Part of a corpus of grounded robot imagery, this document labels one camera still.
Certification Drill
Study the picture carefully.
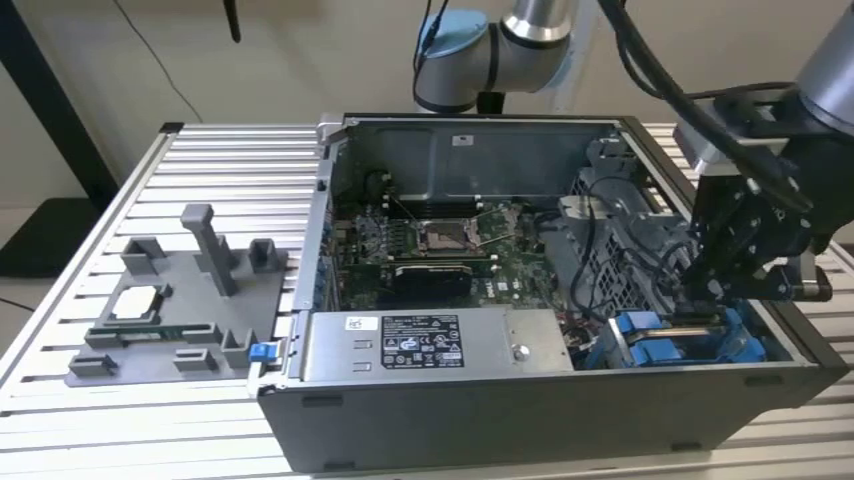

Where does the metal locking lever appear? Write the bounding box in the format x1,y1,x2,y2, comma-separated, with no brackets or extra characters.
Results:
390,195,423,225

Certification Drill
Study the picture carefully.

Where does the green RAM stick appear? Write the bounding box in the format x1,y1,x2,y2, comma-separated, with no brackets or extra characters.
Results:
90,324,215,344

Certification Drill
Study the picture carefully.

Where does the silver CPU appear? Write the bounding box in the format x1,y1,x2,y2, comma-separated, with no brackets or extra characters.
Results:
110,287,166,319

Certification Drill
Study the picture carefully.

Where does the grey perforated drive cage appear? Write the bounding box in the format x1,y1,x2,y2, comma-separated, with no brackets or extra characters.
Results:
539,137,702,314

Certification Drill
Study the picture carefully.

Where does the black open PC case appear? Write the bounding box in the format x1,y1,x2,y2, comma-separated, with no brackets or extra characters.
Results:
246,112,850,474

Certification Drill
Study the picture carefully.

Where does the black disk wire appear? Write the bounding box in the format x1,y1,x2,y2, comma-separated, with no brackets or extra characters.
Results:
653,234,722,326

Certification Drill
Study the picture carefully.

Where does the green motherboard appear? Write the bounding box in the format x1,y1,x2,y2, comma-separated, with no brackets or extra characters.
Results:
330,199,575,311

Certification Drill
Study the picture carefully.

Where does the silver power supply unit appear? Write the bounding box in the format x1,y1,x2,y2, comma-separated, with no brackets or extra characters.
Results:
299,308,577,382

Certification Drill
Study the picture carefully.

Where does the black RAM slot bank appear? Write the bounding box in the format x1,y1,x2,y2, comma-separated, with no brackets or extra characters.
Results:
383,194,486,219

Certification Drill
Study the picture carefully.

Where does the black frame post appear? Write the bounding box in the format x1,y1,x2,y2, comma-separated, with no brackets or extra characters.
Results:
0,0,122,211

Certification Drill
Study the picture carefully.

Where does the grey disk bay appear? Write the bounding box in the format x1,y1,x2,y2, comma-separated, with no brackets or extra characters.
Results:
586,304,795,371

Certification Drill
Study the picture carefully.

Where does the red power wire bundle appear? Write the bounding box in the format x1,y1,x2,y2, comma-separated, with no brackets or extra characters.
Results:
563,312,606,356

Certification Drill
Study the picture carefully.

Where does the thin black wall cable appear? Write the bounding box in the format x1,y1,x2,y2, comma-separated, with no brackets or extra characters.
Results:
111,0,206,124

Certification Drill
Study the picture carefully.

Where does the grey parts rack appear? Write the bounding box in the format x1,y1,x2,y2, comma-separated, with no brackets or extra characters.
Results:
63,202,292,389

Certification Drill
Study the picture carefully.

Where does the thin black case cable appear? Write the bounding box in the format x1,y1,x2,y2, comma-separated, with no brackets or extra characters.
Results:
571,174,635,321

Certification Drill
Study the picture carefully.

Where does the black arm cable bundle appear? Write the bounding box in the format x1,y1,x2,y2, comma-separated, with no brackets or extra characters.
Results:
597,0,814,214

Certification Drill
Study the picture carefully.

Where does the blue disk carrier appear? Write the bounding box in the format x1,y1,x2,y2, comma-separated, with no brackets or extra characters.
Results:
630,339,686,365

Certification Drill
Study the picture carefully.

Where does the black hanging antenna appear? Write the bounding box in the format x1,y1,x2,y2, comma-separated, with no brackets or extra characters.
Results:
223,0,243,44

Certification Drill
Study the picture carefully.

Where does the hard disk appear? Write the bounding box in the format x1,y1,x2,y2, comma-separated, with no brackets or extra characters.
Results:
613,307,746,361

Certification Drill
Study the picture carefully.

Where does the CPU socket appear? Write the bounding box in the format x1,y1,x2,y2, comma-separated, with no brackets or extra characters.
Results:
412,218,482,254

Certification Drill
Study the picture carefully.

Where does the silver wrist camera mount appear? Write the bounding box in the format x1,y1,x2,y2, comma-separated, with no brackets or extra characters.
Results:
673,122,789,176

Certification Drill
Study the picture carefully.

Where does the black graphics card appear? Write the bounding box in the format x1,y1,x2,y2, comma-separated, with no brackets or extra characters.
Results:
346,262,495,309

